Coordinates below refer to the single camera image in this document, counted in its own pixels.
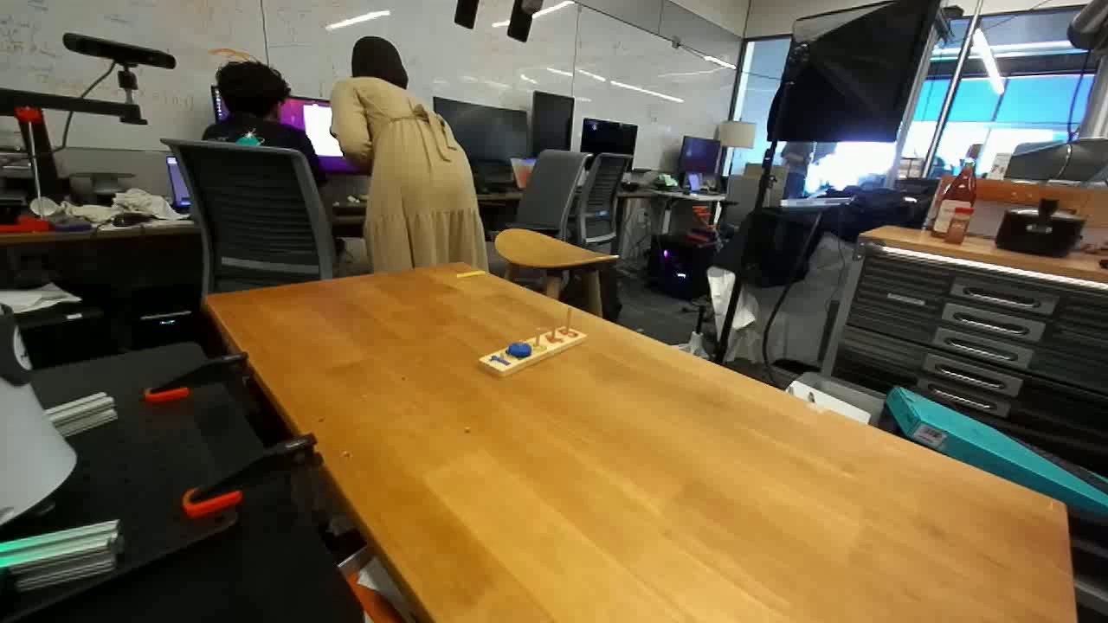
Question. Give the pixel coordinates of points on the grey mesh office chair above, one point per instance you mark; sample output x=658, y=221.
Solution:
x=254, y=213

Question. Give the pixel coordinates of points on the black clamp orange tip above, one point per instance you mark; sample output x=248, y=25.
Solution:
x=213, y=502
x=168, y=397

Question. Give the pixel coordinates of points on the small dark monitor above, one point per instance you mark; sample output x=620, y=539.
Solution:
x=606, y=137

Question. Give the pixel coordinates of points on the white box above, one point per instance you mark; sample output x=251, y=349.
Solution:
x=833, y=400

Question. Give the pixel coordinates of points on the wooden peg platform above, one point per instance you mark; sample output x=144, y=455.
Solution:
x=555, y=339

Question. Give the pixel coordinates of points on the black light stand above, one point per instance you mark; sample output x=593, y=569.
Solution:
x=750, y=242

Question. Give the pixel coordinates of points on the tall dark monitor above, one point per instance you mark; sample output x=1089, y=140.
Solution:
x=551, y=123

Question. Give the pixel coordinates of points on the red bottle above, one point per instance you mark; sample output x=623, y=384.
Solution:
x=954, y=207

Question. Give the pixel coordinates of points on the wide dark monitor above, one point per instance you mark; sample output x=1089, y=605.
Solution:
x=480, y=128

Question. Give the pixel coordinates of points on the seated person dark hair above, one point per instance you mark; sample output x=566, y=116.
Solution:
x=251, y=91

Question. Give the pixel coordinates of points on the black softbox light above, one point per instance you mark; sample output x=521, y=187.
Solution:
x=852, y=82

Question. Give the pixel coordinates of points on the aluminium extrusion bar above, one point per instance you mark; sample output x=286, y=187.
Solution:
x=81, y=414
x=56, y=551

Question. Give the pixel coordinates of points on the white lamp shade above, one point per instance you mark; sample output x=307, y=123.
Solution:
x=21, y=455

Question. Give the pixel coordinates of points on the grey drawer cabinet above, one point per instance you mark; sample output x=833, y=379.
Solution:
x=981, y=324

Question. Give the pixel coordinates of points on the black side table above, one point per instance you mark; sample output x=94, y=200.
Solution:
x=141, y=472

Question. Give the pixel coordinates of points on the small round wooden table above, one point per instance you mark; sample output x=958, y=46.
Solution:
x=550, y=248

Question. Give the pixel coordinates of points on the lit purple monitor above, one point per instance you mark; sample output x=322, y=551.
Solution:
x=315, y=127

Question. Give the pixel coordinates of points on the black pot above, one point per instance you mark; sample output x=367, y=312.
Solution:
x=1041, y=228

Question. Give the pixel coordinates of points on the person in beige dress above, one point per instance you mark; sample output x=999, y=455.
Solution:
x=418, y=175

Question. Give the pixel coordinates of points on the black bar camera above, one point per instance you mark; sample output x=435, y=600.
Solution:
x=114, y=51

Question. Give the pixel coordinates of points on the teal case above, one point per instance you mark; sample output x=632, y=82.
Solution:
x=990, y=451

